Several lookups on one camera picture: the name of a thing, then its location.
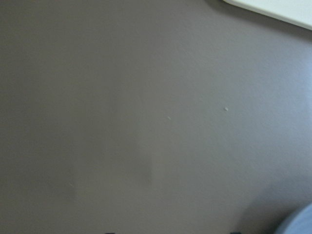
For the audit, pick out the blue round plate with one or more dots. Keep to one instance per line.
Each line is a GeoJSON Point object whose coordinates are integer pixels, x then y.
{"type": "Point", "coordinates": [299, 222]}

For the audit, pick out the cream rabbit tray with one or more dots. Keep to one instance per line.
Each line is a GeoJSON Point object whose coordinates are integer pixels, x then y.
{"type": "Point", "coordinates": [296, 12]}

